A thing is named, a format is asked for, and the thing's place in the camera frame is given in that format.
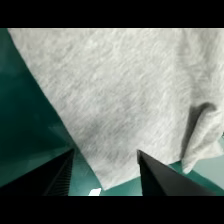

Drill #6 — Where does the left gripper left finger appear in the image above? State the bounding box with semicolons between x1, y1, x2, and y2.
0;148;76;197

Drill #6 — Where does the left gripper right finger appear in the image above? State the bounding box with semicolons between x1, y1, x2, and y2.
136;149;217;197

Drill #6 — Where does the light grey T-shirt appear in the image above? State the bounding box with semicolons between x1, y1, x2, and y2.
7;27;224;192

